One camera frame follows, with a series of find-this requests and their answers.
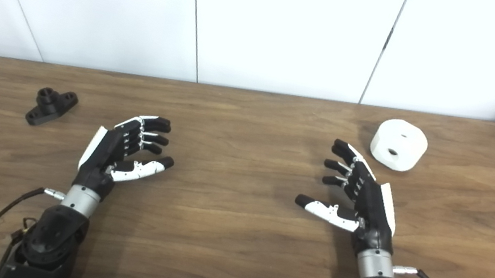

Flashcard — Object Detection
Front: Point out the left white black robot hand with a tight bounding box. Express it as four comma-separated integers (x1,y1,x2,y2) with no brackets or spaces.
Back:
70,104,182,211

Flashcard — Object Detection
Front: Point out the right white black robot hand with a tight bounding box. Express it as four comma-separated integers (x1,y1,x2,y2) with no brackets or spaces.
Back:
288,134,410,260

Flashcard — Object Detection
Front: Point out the black plastic holder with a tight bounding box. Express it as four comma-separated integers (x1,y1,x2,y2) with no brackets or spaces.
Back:
24,84,80,133

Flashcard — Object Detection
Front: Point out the round white plastic piece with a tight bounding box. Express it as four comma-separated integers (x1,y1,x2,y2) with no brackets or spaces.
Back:
367,115,431,176

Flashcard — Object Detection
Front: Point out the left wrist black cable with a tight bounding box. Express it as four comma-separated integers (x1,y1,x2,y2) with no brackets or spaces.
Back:
0,180,66,278

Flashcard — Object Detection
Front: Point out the thin wire with yellow plug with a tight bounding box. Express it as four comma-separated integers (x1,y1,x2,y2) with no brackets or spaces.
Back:
8,215,38,254

